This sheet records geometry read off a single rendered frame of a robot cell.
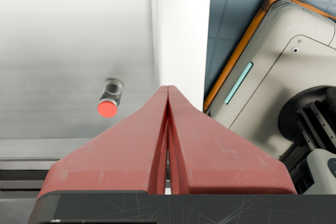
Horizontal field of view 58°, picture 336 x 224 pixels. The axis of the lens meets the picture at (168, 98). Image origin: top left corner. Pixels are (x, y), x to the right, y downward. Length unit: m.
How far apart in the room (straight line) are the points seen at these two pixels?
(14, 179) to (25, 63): 0.19
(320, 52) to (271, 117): 0.29
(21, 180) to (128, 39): 0.26
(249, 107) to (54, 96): 0.88
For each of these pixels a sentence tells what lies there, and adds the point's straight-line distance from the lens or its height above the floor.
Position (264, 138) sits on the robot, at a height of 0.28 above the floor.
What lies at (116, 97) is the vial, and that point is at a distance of 0.33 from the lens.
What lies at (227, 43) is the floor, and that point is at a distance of 1.32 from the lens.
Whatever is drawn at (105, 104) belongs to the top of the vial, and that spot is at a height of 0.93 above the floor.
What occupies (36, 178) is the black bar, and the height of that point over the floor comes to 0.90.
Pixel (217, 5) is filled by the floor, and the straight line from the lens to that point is 1.26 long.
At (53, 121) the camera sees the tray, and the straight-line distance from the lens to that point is 0.41.
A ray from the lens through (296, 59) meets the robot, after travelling 1.10.
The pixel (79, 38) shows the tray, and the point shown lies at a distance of 0.34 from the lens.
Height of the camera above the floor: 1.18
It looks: 55 degrees down
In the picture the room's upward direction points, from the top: 179 degrees counter-clockwise
